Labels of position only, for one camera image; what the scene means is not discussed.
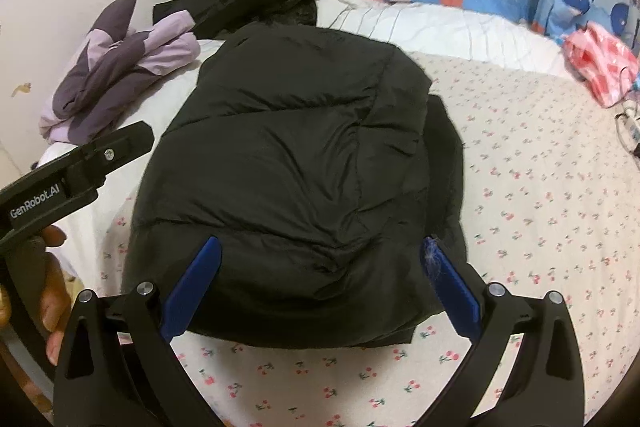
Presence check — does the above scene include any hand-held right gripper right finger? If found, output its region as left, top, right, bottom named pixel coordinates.
left=422, top=234, right=586, bottom=427

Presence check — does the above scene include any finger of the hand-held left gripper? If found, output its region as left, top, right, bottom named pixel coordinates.
left=75, top=121, right=155, bottom=188

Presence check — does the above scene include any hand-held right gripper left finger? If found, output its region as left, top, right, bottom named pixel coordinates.
left=52, top=236, right=223, bottom=427

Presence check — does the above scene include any black puffer jacket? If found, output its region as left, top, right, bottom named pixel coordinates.
left=122, top=21, right=468, bottom=349

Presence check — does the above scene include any person's left hand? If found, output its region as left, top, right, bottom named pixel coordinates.
left=40, top=224, right=71, bottom=365

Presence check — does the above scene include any black puffer jacket laid flat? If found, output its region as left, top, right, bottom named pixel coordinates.
left=95, top=52, right=640, bottom=427

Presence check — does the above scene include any white pinstriped quilt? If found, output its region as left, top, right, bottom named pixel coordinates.
left=40, top=0, right=573, bottom=258

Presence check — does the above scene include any pink checked cloth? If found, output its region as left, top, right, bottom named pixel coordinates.
left=562, top=22, right=640, bottom=108

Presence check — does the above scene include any thin cable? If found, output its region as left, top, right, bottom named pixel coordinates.
left=617, top=67, right=640, bottom=128

